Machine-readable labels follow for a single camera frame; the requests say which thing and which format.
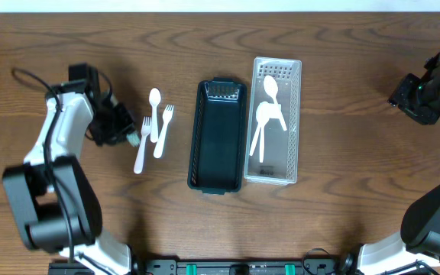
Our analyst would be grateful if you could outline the pale blue plastic fork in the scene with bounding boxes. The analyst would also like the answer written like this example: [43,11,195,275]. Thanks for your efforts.
[126,132,141,147]

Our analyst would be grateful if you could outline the white plastic fork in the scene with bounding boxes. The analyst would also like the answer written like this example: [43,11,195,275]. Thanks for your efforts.
[134,116,151,174]
[154,105,174,158]

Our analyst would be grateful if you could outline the white plastic spoon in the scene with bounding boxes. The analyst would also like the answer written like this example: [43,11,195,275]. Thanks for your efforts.
[149,88,161,143]

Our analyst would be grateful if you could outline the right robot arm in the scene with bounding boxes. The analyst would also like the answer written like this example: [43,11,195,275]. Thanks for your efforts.
[338,49,440,274]

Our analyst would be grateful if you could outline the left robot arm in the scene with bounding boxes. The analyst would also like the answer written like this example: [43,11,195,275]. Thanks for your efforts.
[2,63,144,274]

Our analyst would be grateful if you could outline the black plastic basket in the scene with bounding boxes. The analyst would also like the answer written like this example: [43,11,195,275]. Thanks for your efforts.
[187,77,247,195]

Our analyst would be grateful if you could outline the clear plastic basket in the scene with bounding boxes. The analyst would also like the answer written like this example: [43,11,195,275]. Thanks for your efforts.
[244,57,302,186]

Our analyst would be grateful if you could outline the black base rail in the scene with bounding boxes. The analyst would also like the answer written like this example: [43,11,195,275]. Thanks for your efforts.
[47,247,358,275]

